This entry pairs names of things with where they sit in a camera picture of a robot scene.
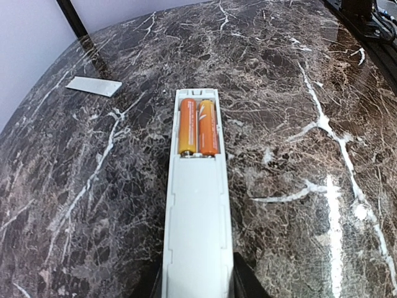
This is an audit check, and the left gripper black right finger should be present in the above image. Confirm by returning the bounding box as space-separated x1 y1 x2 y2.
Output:
233 252 272 298

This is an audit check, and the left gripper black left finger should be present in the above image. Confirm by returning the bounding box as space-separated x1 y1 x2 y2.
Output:
132 263 162 298

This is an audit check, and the white remote control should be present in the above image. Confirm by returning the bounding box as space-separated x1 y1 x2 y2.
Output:
161 88 234 297

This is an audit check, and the white battery cover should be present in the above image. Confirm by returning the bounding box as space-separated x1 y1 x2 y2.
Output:
66 76 122 97

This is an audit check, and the orange battery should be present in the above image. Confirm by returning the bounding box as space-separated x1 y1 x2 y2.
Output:
198 99 219 156
178 98 197 156

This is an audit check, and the right black frame post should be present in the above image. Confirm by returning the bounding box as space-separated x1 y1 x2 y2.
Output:
56 0 88 38

